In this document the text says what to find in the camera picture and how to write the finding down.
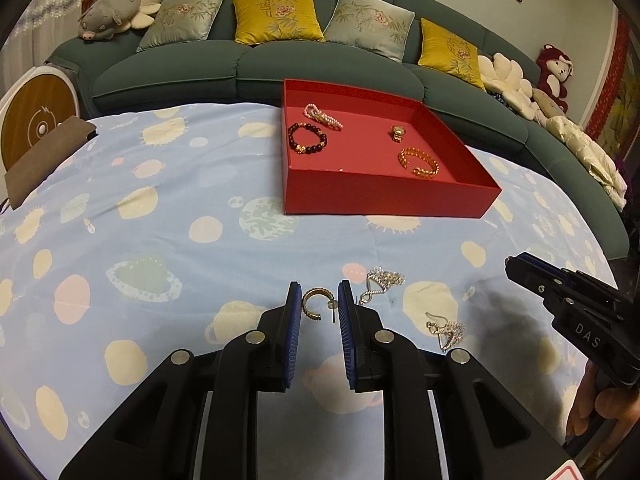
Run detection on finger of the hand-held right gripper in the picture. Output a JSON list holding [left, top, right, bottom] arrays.
[[504, 252, 570, 311]]

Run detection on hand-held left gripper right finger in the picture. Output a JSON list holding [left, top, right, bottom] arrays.
[[337, 280, 576, 480]]

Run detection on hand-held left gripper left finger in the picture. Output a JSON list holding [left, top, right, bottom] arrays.
[[59, 281, 303, 480]]

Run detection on gold hoop earring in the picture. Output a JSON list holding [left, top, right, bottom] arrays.
[[301, 287, 341, 323]]

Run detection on red cardboard box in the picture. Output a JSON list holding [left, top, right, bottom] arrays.
[[282, 78, 502, 219]]

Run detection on gold bangle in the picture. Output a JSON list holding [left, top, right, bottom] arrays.
[[398, 146, 441, 178]]

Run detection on dark bead bracelet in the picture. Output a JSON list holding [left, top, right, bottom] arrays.
[[287, 121, 331, 156]]

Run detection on pearl bracelet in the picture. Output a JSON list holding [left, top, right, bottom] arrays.
[[303, 103, 344, 132]]

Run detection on person's right hand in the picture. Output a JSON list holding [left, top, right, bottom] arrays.
[[566, 362, 640, 453]]

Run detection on silver dangle earrings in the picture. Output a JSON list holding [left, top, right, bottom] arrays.
[[425, 311, 467, 352]]

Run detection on cream quilted blanket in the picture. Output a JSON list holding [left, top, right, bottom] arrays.
[[540, 115, 628, 211]]

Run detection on blue planet print tablecloth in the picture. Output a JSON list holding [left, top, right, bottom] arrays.
[[0, 102, 631, 480]]

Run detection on small beige plush toy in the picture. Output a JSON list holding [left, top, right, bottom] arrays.
[[531, 87, 563, 121]]

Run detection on dark patterned cloth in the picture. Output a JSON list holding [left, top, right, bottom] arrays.
[[487, 91, 517, 112]]

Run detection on cream flower-shaped cushion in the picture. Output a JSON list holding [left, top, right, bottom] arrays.
[[477, 51, 538, 121]]

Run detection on red monkey plush toy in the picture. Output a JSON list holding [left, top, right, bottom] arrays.
[[536, 44, 575, 113]]

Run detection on yellow embroidered cushion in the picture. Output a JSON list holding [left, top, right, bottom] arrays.
[[417, 17, 487, 91], [233, 0, 326, 46]]

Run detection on green sofa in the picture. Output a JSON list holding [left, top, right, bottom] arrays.
[[50, 0, 631, 261]]

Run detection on brown felt pouch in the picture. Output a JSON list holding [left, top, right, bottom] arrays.
[[5, 116, 98, 211]]

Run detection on grey-green embroidered cushion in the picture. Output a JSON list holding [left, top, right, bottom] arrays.
[[324, 0, 416, 63], [136, 0, 230, 52]]

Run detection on grey pig plush toy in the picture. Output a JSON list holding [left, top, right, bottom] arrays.
[[77, 0, 141, 41]]

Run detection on silver chain necklace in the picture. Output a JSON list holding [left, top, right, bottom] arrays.
[[357, 266, 406, 306]]

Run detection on red wall banner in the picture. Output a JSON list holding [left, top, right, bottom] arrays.
[[587, 10, 633, 141]]

